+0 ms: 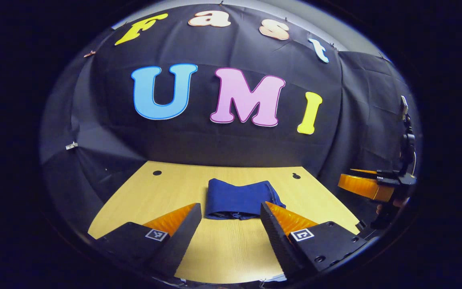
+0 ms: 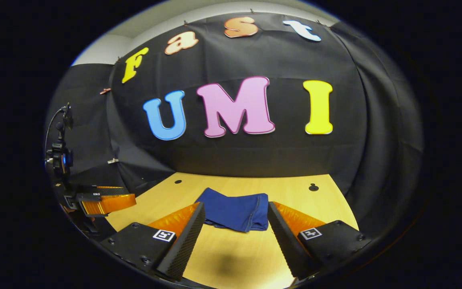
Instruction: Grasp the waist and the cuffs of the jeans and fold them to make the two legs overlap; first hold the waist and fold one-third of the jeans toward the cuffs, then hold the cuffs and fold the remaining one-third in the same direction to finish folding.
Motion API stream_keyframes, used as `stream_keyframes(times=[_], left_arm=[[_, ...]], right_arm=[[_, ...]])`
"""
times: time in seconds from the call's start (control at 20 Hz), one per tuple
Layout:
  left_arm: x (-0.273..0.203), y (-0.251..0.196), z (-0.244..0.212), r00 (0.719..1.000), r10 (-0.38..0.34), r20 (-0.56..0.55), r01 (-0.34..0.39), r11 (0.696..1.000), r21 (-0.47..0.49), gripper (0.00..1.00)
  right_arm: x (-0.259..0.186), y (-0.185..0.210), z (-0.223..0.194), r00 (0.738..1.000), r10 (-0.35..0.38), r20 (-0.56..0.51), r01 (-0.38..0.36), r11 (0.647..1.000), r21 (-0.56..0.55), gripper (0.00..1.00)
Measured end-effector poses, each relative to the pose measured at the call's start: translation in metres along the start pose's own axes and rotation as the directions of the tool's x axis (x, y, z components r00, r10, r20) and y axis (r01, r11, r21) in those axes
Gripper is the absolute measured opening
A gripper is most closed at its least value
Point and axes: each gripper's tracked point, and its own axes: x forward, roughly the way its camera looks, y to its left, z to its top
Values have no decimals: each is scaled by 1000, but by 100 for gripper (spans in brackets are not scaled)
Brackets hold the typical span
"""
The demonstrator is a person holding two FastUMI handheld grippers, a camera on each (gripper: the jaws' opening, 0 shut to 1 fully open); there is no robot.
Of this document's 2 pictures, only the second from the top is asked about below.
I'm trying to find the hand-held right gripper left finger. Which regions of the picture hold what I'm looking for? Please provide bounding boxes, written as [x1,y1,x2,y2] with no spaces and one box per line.
[100,201,207,282]

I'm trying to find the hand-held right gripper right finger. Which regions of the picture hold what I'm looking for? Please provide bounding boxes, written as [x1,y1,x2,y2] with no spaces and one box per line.
[267,200,373,281]

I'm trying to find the blue jeans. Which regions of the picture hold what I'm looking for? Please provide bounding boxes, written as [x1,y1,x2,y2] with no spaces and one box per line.
[195,187,270,233]

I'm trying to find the black backdrop cloth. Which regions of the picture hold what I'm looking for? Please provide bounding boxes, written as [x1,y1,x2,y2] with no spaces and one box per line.
[45,11,425,241]

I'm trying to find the thin gripper cable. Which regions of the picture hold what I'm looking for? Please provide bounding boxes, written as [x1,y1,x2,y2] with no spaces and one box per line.
[45,105,68,161]

